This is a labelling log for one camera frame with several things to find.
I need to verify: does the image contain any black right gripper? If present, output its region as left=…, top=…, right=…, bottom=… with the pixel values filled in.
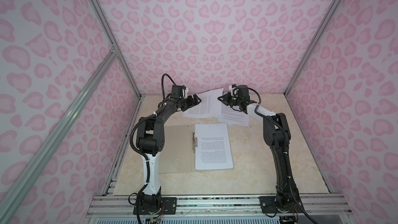
left=218, top=92, right=243, bottom=108

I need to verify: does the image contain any white text sheet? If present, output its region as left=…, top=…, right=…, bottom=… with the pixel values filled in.
left=183, top=88, right=223, bottom=118

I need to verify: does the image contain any beige cardboard folder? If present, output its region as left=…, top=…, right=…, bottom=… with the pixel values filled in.
left=159, top=124, right=195, bottom=174

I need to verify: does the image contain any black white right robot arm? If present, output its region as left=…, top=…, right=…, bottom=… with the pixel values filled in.
left=218, top=92, right=302, bottom=213

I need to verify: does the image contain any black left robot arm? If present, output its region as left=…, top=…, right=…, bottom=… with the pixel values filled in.
left=129, top=94, right=202, bottom=215

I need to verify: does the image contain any metal folder clip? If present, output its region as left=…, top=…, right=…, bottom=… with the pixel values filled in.
left=192, top=131, right=198, bottom=153

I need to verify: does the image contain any aluminium diagonal brace left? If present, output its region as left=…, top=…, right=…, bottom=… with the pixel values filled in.
left=1, top=49, right=119, bottom=224

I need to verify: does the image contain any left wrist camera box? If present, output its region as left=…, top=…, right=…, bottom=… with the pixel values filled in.
left=170, top=85, right=189, bottom=99

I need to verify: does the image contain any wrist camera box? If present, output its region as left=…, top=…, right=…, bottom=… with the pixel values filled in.
left=229, top=84, right=250, bottom=100
left=170, top=85, right=189, bottom=99

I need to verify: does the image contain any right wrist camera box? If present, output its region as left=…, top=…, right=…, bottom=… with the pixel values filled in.
left=229, top=84, right=250, bottom=100

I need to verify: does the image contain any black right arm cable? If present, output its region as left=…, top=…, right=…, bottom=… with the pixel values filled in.
left=248, top=86, right=318, bottom=224

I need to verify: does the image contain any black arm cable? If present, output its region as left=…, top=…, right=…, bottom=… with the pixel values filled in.
left=161, top=73, right=177, bottom=100
left=248, top=86, right=318, bottom=224

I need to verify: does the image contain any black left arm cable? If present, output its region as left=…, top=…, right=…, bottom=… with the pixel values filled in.
left=161, top=73, right=177, bottom=100

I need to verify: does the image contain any black left mount plate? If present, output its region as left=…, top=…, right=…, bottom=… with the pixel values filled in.
left=133, top=195, right=177, bottom=215

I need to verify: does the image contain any black mount plate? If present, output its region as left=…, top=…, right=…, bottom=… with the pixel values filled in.
left=259, top=196, right=304, bottom=215
left=133, top=195, right=177, bottom=215

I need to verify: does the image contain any black right mount plate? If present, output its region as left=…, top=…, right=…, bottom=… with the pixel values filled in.
left=259, top=196, right=304, bottom=215

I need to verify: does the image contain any aluminium floor rail left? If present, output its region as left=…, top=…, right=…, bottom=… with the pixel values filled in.
left=100, top=95, right=145, bottom=196

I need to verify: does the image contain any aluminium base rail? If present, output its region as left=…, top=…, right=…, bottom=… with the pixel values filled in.
left=84, top=194, right=356, bottom=224

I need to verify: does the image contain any aluminium frame post left corner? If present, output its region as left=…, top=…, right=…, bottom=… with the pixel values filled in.
left=88, top=0, right=141, bottom=98

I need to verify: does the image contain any aluminium frame post corner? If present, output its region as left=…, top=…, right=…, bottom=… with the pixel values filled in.
left=88, top=0, right=141, bottom=98
left=284, top=0, right=343, bottom=98

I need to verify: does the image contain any aluminium frame post right corner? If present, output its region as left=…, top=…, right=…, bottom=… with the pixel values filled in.
left=284, top=0, right=343, bottom=98

